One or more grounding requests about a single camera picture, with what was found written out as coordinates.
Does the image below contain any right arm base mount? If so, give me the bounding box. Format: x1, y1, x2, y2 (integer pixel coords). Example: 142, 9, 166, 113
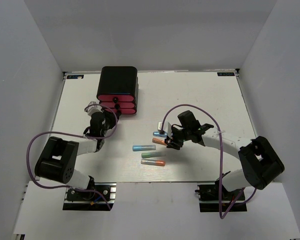
194, 184, 247, 213

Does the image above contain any blue pen refill tube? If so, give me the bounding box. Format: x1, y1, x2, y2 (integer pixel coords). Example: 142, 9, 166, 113
153, 131, 166, 138

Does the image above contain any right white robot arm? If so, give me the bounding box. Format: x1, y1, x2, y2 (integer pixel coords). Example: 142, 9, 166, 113
158, 110, 285, 200

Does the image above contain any green clear tube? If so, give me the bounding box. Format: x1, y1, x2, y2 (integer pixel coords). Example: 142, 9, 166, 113
141, 151, 166, 159

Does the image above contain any right blue corner label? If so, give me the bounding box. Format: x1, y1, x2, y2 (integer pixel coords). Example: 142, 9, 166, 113
217, 72, 236, 77

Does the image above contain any orange pen refill tube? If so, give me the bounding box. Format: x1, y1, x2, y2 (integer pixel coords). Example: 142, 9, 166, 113
152, 138, 167, 146

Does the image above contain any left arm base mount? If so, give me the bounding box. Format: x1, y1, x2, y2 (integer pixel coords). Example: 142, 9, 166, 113
62, 182, 117, 212

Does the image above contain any black drawer cabinet shell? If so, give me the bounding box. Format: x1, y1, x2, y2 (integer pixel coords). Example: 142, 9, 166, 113
96, 66, 139, 112

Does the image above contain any pink middle drawer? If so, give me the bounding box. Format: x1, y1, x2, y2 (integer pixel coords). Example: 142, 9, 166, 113
99, 101, 136, 109

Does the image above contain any left blue corner label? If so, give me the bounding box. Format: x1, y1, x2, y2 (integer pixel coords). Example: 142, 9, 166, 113
66, 74, 84, 80

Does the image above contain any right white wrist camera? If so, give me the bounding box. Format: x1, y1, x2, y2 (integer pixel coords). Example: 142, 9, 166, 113
157, 121, 172, 138

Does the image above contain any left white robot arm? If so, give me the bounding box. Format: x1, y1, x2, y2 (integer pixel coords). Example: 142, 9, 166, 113
34, 108, 121, 200

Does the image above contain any light blue clear tube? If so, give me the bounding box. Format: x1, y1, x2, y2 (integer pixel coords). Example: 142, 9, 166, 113
132, 145, 156, 152

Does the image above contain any clear tube orange cap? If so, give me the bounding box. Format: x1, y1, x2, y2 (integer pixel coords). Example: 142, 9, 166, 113
140, 159, 166, 167

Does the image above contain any pink bottom drawer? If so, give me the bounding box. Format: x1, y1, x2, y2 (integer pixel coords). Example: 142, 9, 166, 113
106, 108, 137, 115

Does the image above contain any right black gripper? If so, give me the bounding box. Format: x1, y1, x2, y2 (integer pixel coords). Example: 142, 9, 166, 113
165, 126, 191, 150

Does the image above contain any blue corner label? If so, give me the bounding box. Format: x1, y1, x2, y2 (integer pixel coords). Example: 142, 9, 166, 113
217, 72, 236, 77
66, 74, 84, 80

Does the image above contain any pink top drawer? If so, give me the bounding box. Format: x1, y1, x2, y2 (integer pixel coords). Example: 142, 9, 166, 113
97, 94, 135, 102

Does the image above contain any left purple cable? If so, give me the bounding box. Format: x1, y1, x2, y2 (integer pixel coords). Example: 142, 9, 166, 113
26, 104, 120, 211

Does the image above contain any pink drawer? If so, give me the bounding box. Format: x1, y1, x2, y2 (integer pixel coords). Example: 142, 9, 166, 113
99, 101, 136, 109
106, 108, 137, 115
97, 94, 135, 102

